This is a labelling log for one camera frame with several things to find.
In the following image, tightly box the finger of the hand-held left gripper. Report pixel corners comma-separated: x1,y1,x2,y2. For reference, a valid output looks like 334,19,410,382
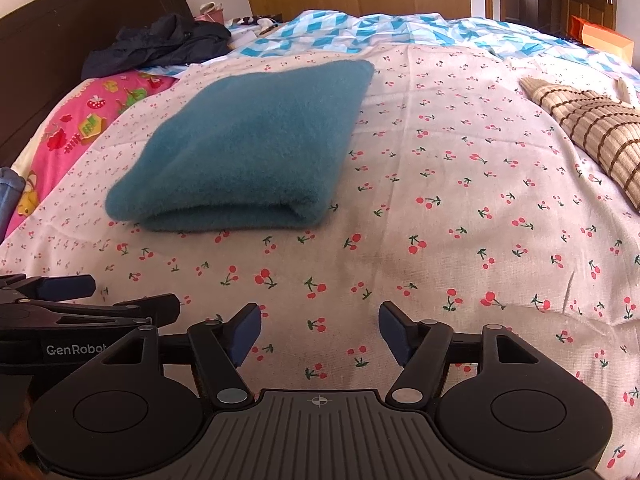
112,293,181,326
0,273,96,304

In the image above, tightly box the blue checked quilt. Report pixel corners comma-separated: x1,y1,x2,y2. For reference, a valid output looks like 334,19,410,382
227,9,640,86

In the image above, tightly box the teal knit sweater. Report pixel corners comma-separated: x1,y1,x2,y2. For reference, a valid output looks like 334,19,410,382
105,59,376,233

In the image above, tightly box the pink container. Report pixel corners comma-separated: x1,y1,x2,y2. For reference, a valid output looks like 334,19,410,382
194,2,226,23

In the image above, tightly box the pink cartoon pillow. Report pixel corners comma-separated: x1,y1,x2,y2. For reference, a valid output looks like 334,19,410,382
10,70,178,233

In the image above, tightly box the cherry print bed sheet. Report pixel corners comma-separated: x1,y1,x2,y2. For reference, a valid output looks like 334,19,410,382
0,42,640,476

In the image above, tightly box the blue denim cloth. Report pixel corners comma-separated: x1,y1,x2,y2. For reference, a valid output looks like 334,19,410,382
0,167,26,241

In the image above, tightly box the dark navy jacket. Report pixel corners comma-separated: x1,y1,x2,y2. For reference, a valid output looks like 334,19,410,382
81,13,233,81

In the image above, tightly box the orange box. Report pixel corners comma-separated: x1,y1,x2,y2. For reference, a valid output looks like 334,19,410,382
571,15,635,63

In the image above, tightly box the white and dark cloth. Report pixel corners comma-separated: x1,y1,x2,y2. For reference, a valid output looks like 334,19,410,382
235,16,281,37

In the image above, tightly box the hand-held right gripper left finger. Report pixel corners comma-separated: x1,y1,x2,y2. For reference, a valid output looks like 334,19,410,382
100,303,262,407

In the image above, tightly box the dark wooden headboard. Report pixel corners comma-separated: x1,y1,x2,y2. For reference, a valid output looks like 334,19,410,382
0,0,196,168

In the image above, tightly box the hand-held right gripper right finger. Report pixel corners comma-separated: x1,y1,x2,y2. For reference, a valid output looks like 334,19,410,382
378,301,541,406

